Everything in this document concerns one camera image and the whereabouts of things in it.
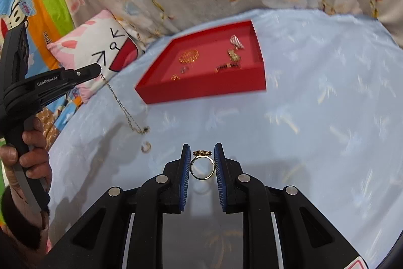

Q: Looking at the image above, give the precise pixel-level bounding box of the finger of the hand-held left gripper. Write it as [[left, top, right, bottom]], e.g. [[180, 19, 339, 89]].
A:
[[31, 64, 103, 91], [34, 77, 95, 112]]

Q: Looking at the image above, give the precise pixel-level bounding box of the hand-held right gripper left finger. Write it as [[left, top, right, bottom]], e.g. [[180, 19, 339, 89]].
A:
[[47, 143, 192, 269]]

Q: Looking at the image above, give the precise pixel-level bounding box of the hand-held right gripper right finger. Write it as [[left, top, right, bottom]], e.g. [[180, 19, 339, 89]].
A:
[[214, 142, 362, 269]]

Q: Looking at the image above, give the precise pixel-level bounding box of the gold ring with stones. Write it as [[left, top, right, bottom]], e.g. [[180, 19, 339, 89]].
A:
[[189, 149, 216, 180]]

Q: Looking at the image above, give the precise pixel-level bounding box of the thin gold chain necklace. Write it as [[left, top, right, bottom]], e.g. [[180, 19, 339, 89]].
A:
[[99, 72, 151, 134]]

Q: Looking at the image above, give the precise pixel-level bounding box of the red cardboard box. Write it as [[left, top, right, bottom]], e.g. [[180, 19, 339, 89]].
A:
[[135, 20, 267, 105]]

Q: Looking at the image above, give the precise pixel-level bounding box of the dark bead bracelet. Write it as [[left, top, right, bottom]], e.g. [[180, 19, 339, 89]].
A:
[[215, 64, 241, 73]]

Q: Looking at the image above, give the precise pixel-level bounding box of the gold chain-link bangle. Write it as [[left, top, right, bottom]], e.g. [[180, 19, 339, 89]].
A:
[[178, 49, 200, 64]]

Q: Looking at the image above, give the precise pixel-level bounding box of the white pearl bracelet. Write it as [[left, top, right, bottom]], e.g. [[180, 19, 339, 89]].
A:
[[230, 35, 245, 50]]

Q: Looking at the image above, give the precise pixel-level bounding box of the person's left forearm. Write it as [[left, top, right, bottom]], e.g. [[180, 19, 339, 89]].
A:
[[0, 185, 51, 269]]

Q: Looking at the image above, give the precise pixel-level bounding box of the person's left hand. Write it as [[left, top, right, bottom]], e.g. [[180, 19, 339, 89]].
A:
[[0, 116, 54, 227]]

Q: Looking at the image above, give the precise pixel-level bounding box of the pink cat face pillow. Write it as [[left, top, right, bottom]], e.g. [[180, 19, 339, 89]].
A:
[[47, 9, 146, 103]]

